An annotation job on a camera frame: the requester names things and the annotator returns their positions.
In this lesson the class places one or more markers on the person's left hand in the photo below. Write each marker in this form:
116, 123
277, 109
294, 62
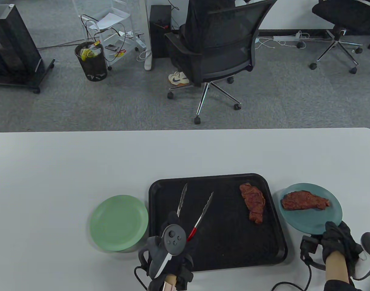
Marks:
186, 263

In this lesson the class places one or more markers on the person's right hand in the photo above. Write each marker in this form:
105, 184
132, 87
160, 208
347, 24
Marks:
338, 239

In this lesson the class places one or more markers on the teal round plate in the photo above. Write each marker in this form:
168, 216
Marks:
309, 219

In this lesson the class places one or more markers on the raw red steak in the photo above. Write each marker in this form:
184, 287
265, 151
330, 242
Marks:
253, 200
304, 200

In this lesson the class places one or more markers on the green round plate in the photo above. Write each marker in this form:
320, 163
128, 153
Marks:
118, 222

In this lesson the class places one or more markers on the person's right forearm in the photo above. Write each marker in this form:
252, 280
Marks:
336, 268

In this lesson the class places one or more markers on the person's left forearm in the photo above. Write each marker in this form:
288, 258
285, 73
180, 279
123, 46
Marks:
170, 282

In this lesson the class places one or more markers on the grey left hand controller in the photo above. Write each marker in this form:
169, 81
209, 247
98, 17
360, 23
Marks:
172, 238

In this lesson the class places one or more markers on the pink wrist watch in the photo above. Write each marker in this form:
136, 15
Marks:
164, 286

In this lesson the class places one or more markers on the black plastic tray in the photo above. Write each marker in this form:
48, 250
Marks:
227, 242

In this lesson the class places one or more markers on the white sneaker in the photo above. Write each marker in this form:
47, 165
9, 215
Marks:
177, 78

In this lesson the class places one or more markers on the long white power strip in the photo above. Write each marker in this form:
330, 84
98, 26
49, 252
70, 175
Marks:
285, 38

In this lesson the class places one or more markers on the black mesh waste bin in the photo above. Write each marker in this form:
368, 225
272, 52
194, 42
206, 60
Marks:
92, 66

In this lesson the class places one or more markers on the black mesh office chair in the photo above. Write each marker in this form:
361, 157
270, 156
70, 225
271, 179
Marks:
224, 45

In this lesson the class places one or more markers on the black office chair chrome base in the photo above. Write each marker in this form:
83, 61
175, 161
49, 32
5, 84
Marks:
345, 15

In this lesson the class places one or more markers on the dark smartphone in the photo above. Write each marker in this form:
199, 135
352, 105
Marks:
111, 47

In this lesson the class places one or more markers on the black computer tower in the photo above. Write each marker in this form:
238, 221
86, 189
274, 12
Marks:
160, 30

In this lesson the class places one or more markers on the white paper sheet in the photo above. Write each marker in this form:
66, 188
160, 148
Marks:
110, 20

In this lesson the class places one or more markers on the black cabinet on wheels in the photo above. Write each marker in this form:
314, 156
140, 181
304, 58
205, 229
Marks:
11, 48

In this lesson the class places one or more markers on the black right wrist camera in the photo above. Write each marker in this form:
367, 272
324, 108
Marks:
309, 245

